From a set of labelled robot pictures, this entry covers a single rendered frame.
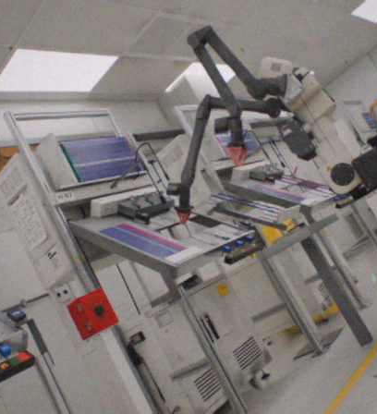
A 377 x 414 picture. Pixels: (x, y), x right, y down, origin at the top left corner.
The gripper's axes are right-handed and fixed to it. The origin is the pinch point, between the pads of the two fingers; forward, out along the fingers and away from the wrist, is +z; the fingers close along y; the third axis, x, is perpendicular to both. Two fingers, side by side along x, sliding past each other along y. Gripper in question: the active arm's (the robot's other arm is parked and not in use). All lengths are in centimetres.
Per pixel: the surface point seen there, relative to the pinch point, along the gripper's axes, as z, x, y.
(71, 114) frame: -53, -80, 9
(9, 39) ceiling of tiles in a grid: -100, -200, -35
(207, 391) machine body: 66, 44, 37
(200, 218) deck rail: 2.0, -1.6, -19.1
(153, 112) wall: -32, -248, -268
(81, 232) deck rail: 0, -28, 49
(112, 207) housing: -6.5, -33.6, 21.0
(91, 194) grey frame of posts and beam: -13, -43, 27
